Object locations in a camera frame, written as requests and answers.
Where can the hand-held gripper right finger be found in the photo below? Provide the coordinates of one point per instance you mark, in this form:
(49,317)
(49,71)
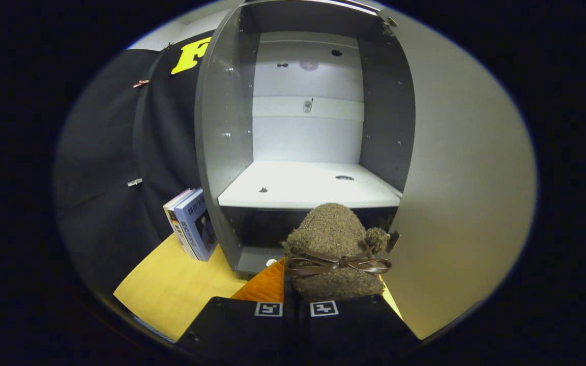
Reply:
(354,325)

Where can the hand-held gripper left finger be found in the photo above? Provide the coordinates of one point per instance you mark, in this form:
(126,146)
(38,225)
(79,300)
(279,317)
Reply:
(232,325)

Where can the brown fuzzy shoe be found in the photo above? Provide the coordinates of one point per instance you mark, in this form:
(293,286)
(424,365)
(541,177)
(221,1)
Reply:
(331,229)

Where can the beige shoe cabinet door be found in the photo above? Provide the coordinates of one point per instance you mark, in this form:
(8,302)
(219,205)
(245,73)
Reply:
(466,178)

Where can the grey shoe cabinet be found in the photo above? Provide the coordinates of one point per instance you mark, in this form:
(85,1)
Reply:
(222,127)

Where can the blue book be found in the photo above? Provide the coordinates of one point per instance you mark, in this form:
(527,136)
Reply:
(196,223)

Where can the white spine book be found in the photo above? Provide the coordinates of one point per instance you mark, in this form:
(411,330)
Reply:
(175,216)

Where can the silver clip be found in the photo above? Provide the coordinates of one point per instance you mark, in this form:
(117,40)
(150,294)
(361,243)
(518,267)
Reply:
(135,182)

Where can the black backdrop cloth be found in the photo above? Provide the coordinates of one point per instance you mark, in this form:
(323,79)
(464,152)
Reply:
(99,162)

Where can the red clip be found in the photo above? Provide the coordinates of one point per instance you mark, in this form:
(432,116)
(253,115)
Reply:
(141,83)

